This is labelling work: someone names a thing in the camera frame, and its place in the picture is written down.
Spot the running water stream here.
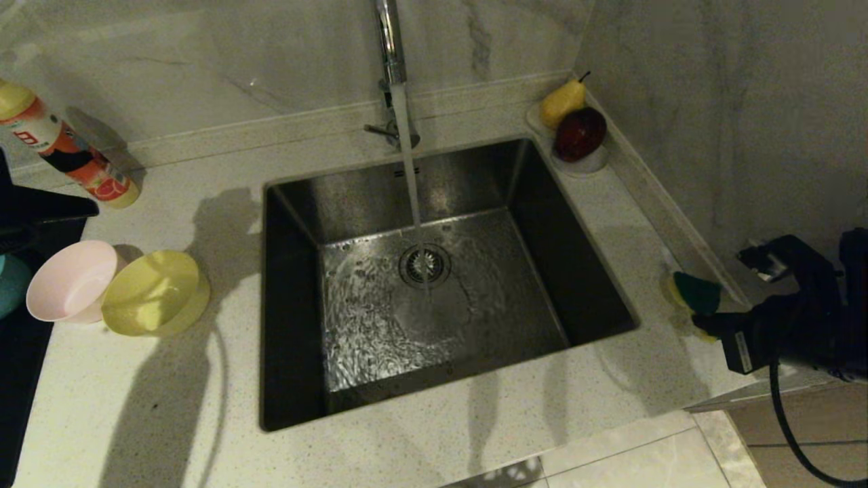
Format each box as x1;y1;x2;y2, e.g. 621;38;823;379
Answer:
392;85;432;299

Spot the stainless steel sink basin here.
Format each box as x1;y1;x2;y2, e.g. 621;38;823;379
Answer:
261;139;639;430

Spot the yellow pear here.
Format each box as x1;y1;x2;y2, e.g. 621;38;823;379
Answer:
539;73;589;131

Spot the small white dish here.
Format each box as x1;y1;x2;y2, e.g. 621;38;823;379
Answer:
524;102;558;140
548;139;609;178

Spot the dark red apple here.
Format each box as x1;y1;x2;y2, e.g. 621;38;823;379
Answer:
553;108;606;163

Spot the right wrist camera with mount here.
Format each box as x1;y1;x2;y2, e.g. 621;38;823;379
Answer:
737;235;842;306

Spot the black induction cooktop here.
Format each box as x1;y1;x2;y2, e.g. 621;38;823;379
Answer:
0;217;85;488

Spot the blue plastic bowl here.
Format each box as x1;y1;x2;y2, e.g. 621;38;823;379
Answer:
0;252;32;319

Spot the chrome faucet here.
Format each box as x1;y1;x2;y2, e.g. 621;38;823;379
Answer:
365;0;421;151

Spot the pink plastic bowl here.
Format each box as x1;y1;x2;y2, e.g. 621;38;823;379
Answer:
26;240;126;325

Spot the green and yellow sponge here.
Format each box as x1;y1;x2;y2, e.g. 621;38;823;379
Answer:
668;271;725;341

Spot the yellow plastic bowl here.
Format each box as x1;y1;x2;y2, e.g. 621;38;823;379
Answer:
101;250;211;338

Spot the round metal drain strainer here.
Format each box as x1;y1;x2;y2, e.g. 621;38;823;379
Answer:
399;244;452;291

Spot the yellow-capped orange dish soap bottle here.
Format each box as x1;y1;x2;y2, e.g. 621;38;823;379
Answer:
0;80;141;209

